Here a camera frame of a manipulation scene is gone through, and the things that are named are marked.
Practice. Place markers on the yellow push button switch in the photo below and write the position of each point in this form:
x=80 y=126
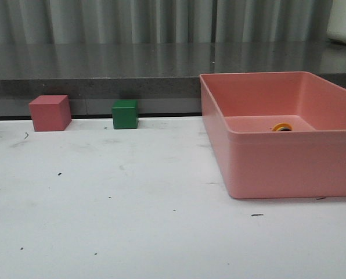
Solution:
x=282 y=127

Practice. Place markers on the green cube block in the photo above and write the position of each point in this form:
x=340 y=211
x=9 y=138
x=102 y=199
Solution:
x=125 y=114

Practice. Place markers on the pink cube block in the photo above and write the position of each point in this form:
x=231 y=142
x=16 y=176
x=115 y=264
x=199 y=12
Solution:
x=50 y=113

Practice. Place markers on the pink plastic bin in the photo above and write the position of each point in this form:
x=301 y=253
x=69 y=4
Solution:
x=239 y=111

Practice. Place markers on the white object on counter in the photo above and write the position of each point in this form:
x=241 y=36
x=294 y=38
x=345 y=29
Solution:
x=336 y=28

